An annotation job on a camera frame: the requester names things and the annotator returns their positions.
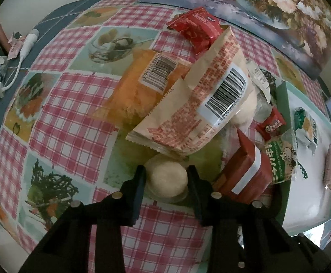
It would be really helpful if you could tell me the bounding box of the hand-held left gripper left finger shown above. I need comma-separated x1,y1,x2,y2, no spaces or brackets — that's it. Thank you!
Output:
17,165,147,273

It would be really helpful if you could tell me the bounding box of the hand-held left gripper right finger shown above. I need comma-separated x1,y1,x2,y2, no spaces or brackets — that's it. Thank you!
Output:
186,165,325,273

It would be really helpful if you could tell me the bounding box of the single white bun clear packet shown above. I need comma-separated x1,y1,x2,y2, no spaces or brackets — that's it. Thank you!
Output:
145,155,189,204

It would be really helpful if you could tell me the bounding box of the clear packet of white buns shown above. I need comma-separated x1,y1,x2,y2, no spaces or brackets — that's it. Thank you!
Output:
225,60,280,137

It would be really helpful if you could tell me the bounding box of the orange snack packet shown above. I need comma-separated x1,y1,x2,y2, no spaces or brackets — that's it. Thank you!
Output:
93,48,191,126

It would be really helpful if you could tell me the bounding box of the beige snack packet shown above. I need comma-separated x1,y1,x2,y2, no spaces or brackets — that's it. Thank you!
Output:
126,27,254,157

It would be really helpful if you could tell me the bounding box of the white tray with green rim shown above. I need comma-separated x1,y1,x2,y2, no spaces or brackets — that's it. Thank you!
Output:
274,81,331,234

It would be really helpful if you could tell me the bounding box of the red box with white stripe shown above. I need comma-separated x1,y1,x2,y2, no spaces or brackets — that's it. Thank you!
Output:
212,129,272,204

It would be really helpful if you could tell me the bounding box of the pink checked tablecloth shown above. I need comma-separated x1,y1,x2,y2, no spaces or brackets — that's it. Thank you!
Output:
0,0,331,273

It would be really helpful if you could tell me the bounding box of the green and white snack packet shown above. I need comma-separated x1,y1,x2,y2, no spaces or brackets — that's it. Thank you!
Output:
264,131,308,185

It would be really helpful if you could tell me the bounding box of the small red candy packet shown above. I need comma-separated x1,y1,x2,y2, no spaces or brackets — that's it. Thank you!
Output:
257,107,286,140

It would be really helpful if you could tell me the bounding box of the green and cream snack packet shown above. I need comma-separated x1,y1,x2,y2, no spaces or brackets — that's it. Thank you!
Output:
293,107,320,155

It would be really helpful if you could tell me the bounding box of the large red snack packet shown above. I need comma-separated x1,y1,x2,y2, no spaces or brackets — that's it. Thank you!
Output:
167,6,230,60

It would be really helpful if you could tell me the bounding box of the pink tube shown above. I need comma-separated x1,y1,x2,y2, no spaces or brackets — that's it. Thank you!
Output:
7,33,26,61

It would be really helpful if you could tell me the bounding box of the floral painting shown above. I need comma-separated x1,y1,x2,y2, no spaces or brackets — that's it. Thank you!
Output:
138,0,331,80

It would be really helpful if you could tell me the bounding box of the white cable with adapter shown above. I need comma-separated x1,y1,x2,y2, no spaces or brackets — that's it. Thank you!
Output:
0,29,40,99

